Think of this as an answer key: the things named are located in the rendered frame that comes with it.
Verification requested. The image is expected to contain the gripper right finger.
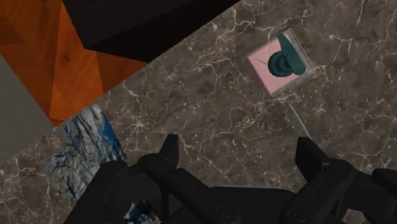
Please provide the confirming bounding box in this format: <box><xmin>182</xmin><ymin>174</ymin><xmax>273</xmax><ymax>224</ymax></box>
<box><xmin>278</xmin><ymin>136</ymin><xmax>397</xmax><ymax>224</ymax></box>

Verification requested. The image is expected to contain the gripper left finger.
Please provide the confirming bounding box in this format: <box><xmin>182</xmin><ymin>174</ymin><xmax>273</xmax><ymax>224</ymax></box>
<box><xmin>64</xmin><ymin>134</ymin><xmax>240</xmax><ymax>224</ymax></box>

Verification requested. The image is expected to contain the thin grey rod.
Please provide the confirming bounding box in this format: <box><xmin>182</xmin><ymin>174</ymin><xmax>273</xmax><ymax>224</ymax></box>
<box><xmin>285</xmin><ymin>101</ymin><xmax>313</xmax><ymax>141</ymax></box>

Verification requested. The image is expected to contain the blue and white marbled block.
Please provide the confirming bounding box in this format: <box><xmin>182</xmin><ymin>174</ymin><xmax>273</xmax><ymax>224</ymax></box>
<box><xmin>43</xmin><ymin>104</ymin><xmax>162</xmax><ymax>224</ymax></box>

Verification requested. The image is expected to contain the teal knob-shaped object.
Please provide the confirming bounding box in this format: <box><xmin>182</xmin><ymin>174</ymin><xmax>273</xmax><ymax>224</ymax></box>
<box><xmin>267</xmin><ymin>32</ymin><xmax>307</xmax><ymax>79</ymax></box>

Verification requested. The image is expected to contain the pink square box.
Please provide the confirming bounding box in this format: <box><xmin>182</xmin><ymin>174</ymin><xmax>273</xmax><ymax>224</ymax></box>
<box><xmin>240</xmin><ymin>29</ymin><xmax>316</xmax><ymax>99</ymax></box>

